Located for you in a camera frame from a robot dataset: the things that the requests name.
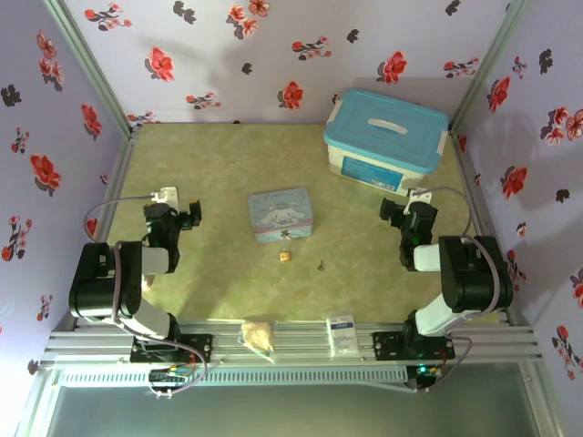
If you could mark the blue cartoon tin box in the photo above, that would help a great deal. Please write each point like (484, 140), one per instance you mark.
(280, 211)

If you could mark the small dark key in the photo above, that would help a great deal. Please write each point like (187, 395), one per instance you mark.
(321, 266)

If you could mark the small brass padlock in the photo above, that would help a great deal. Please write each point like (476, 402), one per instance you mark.
(285, 257)

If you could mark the blue-lidded plastic storage box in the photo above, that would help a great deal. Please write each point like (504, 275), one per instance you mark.
(382, 132)

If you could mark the white packet with blue label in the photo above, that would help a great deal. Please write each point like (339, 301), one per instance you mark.
(342, 334)

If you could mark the clear bag with beige contents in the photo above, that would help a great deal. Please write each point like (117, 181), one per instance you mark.
(257, 337)

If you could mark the small circuit board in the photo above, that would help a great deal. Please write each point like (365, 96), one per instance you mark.
(427, 371)
(166, 377)

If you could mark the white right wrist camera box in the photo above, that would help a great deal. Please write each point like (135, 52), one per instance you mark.
(421, 196)

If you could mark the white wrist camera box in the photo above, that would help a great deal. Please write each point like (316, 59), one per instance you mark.
(421, 196)
(166, 195)

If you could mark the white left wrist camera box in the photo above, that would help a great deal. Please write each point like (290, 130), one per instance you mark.
(166, 195)

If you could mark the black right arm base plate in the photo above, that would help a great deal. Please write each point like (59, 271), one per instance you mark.
(387, 346)

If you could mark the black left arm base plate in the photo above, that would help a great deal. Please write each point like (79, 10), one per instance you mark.
(200, 348)

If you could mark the aluminium frame rail with slots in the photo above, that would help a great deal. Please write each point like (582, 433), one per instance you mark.
(300, 339)

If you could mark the aluminium corner post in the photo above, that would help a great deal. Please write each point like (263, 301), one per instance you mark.
(494, 59)
(86, 64)

